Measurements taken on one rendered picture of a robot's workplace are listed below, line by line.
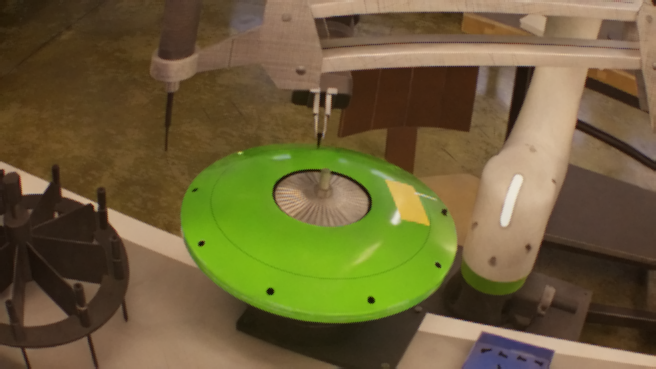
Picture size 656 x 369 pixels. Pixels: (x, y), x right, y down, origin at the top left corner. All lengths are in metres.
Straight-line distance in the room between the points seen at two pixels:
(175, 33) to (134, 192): 2.17
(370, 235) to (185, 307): 0.27
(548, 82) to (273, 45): 0.64
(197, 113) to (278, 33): 2.65
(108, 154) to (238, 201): 2.17
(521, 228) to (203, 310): 0.45
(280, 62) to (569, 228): 1.93
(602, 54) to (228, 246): 0.47
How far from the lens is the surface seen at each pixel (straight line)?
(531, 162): 1.21
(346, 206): 0.95
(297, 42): 0.70
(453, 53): 0.70
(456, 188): 1.91
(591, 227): 2.61
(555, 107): 1.26
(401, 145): 1.94
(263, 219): 0.91
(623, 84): 2.03
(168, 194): 2.86
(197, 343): 1.00
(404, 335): 1.04
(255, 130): 3.23
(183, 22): 0.72
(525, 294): 1.26
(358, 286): 0.87
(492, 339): 1.06
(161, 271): 1.10
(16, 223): 0.96
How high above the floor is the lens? 1.62
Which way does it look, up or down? 33 degrees down
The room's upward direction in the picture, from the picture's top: 9 degrees clockwise
